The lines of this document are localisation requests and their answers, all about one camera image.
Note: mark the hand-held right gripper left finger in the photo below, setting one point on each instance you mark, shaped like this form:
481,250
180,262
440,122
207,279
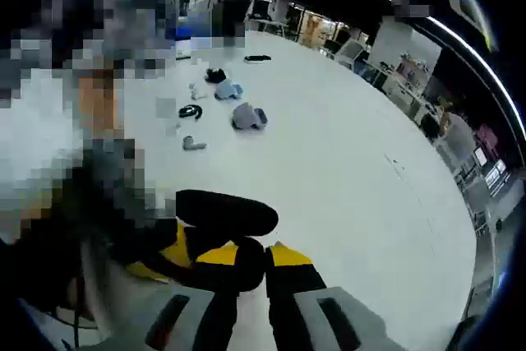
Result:
222,318

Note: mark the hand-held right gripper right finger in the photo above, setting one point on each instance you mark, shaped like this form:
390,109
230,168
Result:
287,281

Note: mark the black ear-hook earbud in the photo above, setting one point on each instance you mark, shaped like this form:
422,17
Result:
199,112
250,264

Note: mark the purple earbud case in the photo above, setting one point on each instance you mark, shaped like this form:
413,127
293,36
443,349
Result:
245,116

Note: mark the white earbud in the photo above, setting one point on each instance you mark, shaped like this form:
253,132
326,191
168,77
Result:
194,88

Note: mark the blue earbud case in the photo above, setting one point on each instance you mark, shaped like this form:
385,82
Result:
226,90

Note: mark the black and white earbud case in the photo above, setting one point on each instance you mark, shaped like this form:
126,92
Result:
215,75

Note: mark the white table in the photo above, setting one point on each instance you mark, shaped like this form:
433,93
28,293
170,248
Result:
349,162

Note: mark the small black and white device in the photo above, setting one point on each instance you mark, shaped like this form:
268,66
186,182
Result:
257,58

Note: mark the white ceiling air vent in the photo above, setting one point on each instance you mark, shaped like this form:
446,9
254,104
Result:
468,1

